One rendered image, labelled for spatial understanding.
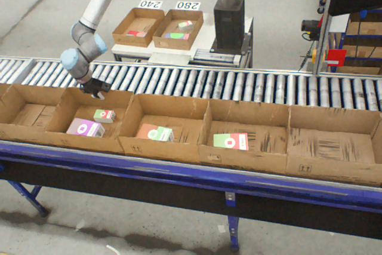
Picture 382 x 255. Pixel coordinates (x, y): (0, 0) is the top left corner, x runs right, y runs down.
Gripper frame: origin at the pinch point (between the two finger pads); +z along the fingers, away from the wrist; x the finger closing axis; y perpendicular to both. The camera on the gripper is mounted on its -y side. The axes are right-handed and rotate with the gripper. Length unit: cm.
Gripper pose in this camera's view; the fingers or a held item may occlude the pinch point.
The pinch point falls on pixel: (104, 97)
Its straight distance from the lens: 187.7
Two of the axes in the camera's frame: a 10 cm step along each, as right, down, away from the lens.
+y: -9.7, -0.9, 2.4
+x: -1.8, 8.9, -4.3
